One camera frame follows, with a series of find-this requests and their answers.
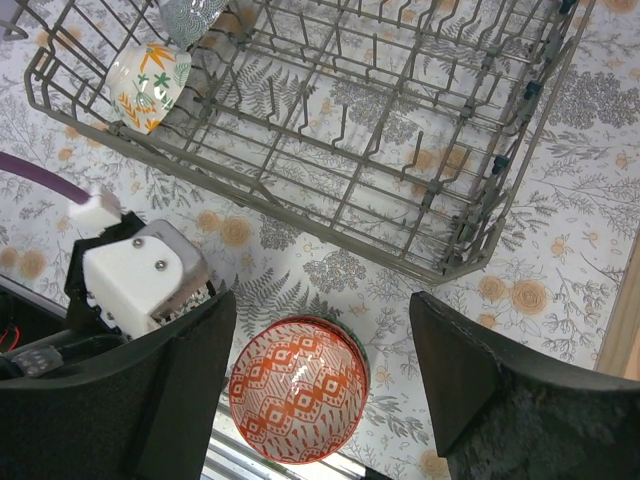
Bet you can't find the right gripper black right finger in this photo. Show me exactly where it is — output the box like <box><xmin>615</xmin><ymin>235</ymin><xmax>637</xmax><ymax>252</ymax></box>
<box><xmin>409</xmin><ymin>292</ymin><xmax>639</xmax><ymax>479</ymax></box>

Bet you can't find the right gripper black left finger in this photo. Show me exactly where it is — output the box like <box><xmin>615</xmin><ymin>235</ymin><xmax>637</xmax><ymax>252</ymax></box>
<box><xmin>1</xmin><ymin>292</ymin><xmax>237</xmax><ymax>479</ymax></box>

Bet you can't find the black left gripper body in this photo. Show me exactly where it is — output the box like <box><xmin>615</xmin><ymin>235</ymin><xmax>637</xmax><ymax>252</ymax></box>
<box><xmin>0</xmin><ymin>212</ymin><xmax>221</xmax><ymax>384</ymax></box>

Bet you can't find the red diamond patterned bowl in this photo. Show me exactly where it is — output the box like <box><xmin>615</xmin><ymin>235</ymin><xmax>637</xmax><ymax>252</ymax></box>
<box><xmin>228</xmin><ymin>319</ymin><xmax>369</xmax><ymax>464</ymax></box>

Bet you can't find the yellow floral bowl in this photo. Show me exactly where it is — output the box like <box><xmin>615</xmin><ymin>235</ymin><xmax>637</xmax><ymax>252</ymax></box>
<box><xmin>105</xmin><ymin>43</ymin><xmax>192</xmax><ymax>134</ymax></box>

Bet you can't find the grey dotted bowl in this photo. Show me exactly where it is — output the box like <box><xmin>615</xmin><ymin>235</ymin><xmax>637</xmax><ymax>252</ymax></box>
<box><xmin>158</xmin><ymin>0</ymin><xmax>228</xmax><ymax>49</ymax></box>

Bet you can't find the blue zigzag bowl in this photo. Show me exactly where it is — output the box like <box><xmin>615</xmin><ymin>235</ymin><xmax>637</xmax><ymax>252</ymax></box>
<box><xmin>282</xmin><ymin>314</ymin><xmax>371</xmax><ymax>390</ymax></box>

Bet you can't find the floral table mat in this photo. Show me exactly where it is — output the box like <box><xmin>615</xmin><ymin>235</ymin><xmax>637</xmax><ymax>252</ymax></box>
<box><xmin>1</xmin><ymin>1</ymin><xmax>639</xmax><ymax>479</ymax></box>

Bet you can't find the aluminium frame rail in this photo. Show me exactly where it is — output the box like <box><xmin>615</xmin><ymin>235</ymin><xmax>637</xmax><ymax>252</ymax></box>
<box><xmin>200</xmin><ymin>423</ymin><xmax>367</xmax><ymax>480</ymax></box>

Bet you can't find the white wrist camera, left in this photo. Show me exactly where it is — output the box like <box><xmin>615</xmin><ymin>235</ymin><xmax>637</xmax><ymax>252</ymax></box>
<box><xmin>65</xmin><ymin>187</ymin><xmax>210</xmax><ymax>339</ymax></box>

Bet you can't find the wooden tray frame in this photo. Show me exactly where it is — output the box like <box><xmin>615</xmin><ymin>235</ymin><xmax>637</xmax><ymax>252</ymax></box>
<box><xmin>596</xmin><ymin>257</ymin><xmax>639</xmax><ymax>381</ymax></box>

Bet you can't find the grey wire dish rack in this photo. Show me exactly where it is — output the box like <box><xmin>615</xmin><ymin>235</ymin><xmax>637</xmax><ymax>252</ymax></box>
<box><xmin>25</xmin><ymin>1</ymin><xmax>584</xmax><ymax>284</ymax></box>

